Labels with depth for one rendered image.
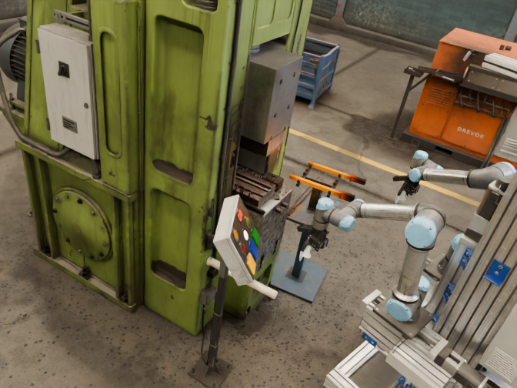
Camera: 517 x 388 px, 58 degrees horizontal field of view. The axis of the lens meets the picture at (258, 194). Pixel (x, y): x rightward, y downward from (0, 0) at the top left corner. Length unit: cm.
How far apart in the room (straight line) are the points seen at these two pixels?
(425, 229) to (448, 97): 408
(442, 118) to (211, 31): 431
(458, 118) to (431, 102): 36
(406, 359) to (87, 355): 184
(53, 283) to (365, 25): 835
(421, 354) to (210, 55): 169
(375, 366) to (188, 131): 175
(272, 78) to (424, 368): 153
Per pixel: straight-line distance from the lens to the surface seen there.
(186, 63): 228
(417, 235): 198
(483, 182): 256
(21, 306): 347
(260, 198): 267
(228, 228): 208
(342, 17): 1055
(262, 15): 232
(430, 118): 606
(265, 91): 231
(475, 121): 598
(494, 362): 250
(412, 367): 241
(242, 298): 313
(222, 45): 207
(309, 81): 640
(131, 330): 322
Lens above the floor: 250
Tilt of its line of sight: 34 degrees down
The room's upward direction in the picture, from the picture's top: 9 degrees clockwise
